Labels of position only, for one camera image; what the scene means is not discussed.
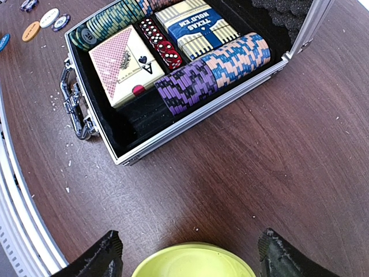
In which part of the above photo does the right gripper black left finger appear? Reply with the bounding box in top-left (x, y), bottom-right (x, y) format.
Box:
top-left (52, 230), bottom-right (123, 277)

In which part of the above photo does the aluminium poker case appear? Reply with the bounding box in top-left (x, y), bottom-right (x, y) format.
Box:
top-left (60, 1), bottom-right (332, 164)

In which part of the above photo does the pink-blue poker chip stack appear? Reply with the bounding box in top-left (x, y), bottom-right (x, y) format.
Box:
top-left (200, 32), bottom-right (271, 89)

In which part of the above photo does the blue small blind button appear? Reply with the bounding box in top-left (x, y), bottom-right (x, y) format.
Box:
top-left (0, 33), bottom-right (10, 51)

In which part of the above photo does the red card deck box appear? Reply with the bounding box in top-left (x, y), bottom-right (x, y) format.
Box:
top-left (89, 25), bottom-right (165, 108)

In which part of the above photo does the green poker chip stack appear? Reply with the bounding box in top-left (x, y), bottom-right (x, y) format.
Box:
top-left (67, 1), bottom-right (153, 51)

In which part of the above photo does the dark poker chip by dealer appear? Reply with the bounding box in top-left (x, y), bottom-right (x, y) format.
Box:
top-left (51, 14), bottom-right (70, 32)

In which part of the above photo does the purple poker chip stack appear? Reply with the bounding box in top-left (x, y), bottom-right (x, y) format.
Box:
top-left (155, 59), bottom-right (219, 116)

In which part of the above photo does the orange big blind button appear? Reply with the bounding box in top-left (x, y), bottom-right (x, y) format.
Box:
top-left (22, 21), bottom-right (41, 43)

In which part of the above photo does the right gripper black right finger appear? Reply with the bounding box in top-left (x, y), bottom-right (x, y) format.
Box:
top-left (258, 228), bottom-right (336, 277)

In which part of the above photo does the aluminium front rail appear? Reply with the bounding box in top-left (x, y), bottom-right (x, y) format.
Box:
top-left (1, 103), bottom-right (69, 276)

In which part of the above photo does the green bowl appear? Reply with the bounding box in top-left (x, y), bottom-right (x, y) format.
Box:
top-left (132, 242), bottom-right (255, 276)

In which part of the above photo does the white dealer button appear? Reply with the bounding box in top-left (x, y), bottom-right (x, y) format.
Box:
top-left (39, 8), bottom-right (60, 28)

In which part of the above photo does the row of red dice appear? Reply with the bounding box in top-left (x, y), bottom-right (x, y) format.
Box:
top-left (139, 18), bottom-right (183, 70)

